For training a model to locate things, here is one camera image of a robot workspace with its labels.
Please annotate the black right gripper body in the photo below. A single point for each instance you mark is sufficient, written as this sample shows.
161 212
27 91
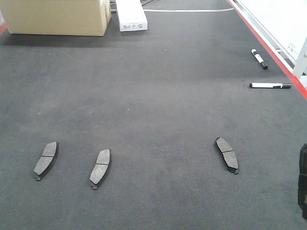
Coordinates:
302 181

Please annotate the brake pad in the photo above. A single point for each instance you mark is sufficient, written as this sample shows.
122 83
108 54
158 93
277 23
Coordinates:
227 155
46 160
100 168

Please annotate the lower black white marker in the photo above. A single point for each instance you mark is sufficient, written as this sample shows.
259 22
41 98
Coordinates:
269 85

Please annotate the black white marker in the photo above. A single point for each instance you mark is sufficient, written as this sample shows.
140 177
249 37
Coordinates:
259 59
269 85

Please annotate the upper black white marker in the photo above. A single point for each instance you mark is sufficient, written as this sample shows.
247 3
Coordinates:
259 59

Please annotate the white long box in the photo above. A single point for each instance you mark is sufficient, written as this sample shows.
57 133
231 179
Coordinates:
131 16

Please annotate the cardboard box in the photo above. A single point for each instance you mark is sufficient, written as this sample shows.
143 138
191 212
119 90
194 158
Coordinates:
56 17

